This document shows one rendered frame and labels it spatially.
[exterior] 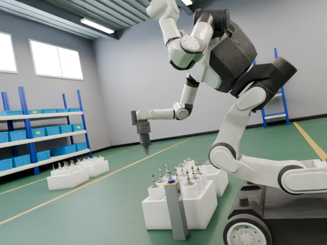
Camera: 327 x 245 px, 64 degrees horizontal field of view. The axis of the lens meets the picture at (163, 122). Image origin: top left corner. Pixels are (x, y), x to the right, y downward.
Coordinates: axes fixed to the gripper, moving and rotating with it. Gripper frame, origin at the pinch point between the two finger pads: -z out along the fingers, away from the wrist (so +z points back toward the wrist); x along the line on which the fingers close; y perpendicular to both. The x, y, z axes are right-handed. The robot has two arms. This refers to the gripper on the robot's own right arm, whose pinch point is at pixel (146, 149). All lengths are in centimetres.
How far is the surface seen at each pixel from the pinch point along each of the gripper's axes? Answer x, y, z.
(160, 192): 4.4, 5.2, -27.7
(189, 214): 20.2, 16.8, -39.6
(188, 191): 18.3, 18.7, -26.5
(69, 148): -539, -93, -21
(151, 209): 5.3, -2.6, -36.8
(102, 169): -264, -24, -48
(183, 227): 30, 10, -42
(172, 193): 29.0, 6.2, -23.0
